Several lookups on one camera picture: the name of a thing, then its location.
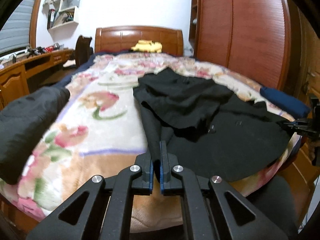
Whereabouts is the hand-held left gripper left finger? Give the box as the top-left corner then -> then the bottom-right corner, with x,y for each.
26,152 -> 154,240

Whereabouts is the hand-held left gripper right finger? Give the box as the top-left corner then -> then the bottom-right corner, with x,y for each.
159,140 -> 299,240

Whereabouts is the black buttoned coat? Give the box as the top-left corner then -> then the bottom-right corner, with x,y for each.
132,67 -> 298,183

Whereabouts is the wooden bed footboard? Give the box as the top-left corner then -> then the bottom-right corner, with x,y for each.
0,142 -> 317,240

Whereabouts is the floral blanket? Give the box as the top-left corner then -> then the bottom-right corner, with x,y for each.
0,52 -> 300,228

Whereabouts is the wooden door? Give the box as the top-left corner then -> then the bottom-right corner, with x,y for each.
292,5 -> 320,100

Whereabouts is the dark grey cloth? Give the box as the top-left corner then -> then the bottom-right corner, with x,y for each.
246,175 -> 304,240

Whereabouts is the wooden louvered wardrobe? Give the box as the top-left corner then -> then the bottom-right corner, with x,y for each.
192,0 -> 293,98

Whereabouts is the yellow plush toy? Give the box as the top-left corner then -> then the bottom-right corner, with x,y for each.
131,39 -> 163,53

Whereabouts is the black padded jacket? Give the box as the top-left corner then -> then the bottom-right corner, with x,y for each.
0,87 -> 71,185

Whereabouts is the wooden headboard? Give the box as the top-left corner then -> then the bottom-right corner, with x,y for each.
94,25 -> 184,57

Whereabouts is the dark wooden chair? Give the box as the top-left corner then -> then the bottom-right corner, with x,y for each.
64,35 -> 93,68

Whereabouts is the open wooden shelf niche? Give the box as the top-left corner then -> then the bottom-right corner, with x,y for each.
189,0 -> 200,44

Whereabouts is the wooden desk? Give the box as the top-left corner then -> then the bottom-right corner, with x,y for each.
0,47 -> 74,110

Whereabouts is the black desk gadget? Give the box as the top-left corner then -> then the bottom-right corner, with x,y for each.
27,47 -> 43,57

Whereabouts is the grey paper bag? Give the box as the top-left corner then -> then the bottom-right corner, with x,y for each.
61,0 -> 82,8

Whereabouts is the grey window blind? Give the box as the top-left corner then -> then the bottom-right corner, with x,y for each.
0,0 -> 40,55

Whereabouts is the white wall shelf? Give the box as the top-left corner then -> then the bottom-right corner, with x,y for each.
42,0 -> 83,30

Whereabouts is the wooden window frame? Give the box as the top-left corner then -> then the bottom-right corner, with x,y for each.
29,0 -> 48,47

